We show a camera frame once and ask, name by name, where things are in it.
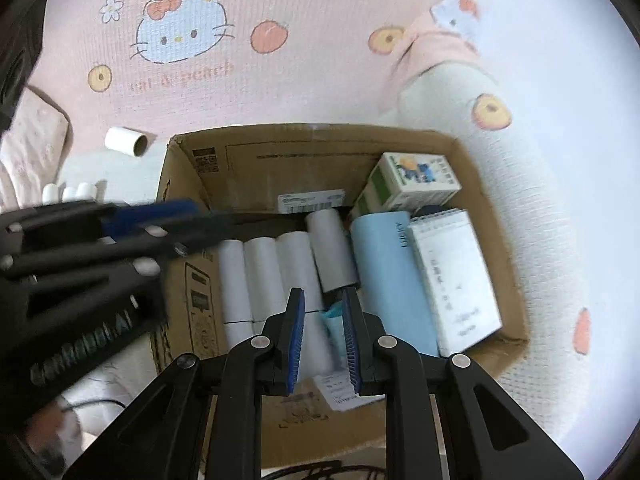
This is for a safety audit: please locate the white cardboard tube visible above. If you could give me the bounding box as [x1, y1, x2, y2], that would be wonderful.
[306, 208, 358, 292]
[218, 240, 253, 323]
[75, 182, 98, 200]
[104, 127, 149, 157]
[61, 186, 77, 203]
[244, 237, 286, 323]
[41, 183, 61, 205]
[277, 231, 323, 312]

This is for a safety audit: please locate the pink patterned blanket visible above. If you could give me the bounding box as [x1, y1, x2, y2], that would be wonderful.
[0, 88, 68, 212]

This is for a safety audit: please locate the white spiral notebook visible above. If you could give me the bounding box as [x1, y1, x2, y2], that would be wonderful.
[408, 209, 502, 358]

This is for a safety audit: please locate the white tube in box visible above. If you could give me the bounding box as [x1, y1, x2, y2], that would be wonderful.
[224, 311, 336, 382]

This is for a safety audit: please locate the white shipping label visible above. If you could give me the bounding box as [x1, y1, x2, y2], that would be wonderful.
[277, 190, 346, 214]

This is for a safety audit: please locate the light blue notebook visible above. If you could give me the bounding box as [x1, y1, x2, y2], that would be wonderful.
[350, 211, 439, 356]

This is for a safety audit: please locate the brown cardboard box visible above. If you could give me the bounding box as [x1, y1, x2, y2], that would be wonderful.
[158, 125, 529, 469]

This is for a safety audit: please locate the green white small carton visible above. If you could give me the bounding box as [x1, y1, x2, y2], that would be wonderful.
[350, 152, 462, 219]

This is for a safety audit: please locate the pink hello kitty mat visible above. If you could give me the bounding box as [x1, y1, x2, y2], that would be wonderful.
[27, 0, 639, 476]

